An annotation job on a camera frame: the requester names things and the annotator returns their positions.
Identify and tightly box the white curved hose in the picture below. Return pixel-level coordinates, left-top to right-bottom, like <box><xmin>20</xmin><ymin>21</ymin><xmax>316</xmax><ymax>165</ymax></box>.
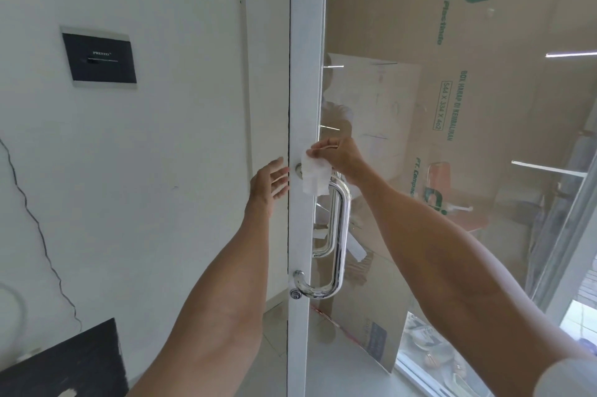
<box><xmin>0</xmin><ymin>282</ymin><xmax>28</xmax><ymax>347</ymax></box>

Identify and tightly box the person's left forearm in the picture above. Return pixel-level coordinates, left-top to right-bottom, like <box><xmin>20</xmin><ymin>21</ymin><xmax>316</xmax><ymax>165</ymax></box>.
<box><xmin>125</xmin><ymin>198</ymin><xmax>277</xmax><ymax>397</ymax></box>

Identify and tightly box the large green printed cardboard sheet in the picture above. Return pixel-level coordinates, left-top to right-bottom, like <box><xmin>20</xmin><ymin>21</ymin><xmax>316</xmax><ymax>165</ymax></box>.
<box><xmin>326</xmin><ymin>0</ymin><xmax>597</xmax><ymax>273</ymax></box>

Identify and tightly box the chrome door pull handle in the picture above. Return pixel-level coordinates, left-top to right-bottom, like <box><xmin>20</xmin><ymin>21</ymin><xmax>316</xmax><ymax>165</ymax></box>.
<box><xmin>292</xmin><ymin>163</ymin><xmax>351</xmax><ymax>300</ymax></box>

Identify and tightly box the person's right forearm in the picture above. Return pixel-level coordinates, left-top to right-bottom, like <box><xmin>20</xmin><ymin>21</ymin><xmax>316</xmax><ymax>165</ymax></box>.
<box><xmin>355</xmin><ymin>172</ymin><xmax>581</xmax><ymax>397</ymax></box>

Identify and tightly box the white cleaning cloth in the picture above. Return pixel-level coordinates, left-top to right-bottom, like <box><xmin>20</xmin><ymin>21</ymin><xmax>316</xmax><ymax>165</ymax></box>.
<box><xmin>300</xmin><ymin>149</ymin><xmax>334</xmax><ymax>197</ymax></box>

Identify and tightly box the person's right hand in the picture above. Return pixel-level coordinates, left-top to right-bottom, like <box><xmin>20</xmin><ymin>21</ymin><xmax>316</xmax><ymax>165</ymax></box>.
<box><xmin>307</xmin><ymin>135</ymin><xmax>370</xmax><ymax>188</ymax></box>

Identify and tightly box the white framed glass door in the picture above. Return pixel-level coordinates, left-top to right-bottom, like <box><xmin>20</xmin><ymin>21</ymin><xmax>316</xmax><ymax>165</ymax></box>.
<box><xmin>286</xmin><ymin>0</ymin><xmax>597</xmax><ymax>397</ymax></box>

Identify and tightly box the cardboard sheet with blue label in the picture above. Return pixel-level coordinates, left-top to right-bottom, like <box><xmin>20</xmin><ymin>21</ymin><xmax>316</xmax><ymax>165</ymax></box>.
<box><xmin>322</xmin><ymin>250</ymin><xmax>405</xmax><ymax>375</ymax></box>

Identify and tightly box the black wall access panel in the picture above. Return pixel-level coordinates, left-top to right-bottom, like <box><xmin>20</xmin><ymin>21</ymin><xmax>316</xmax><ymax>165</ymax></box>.
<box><xmin>59</xmin><ymin>25</ymin><xmax>139</xmax><ymax>90</ymax></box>

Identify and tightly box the person's left hand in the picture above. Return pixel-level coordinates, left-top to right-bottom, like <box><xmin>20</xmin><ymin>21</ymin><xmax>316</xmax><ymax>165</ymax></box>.
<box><xmin>250</xmin><ymin>156</ymin><xmax>290</xmax><ymax>209</ymax></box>

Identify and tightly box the thin black wall cable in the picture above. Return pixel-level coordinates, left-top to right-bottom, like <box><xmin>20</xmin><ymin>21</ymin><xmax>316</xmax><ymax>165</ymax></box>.
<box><xmin>0</xmin><ymin>137</ymin><xmax>78</xmax><ymax>333</ymax></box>

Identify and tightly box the black wooden board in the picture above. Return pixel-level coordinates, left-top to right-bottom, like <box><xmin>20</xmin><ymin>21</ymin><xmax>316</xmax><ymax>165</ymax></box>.
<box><xmin>0</xmin><ymin>317</ymin><xmax>130</xmax><ymax>397</ymax></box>

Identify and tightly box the chrome inner door handle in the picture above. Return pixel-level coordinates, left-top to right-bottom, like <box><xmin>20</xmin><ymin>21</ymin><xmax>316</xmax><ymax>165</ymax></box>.
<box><xmin>312</xmin><ymin>177</ymin><xmax>341</xmax><ymax>258</ymax></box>

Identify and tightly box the plain small cardboard sheet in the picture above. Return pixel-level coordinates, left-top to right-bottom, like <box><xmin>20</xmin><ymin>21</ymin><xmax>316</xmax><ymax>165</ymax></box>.
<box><xmin>321</xmin><ymin>53</ymin><xmax>423</xmax><ymax>187</ymax></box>

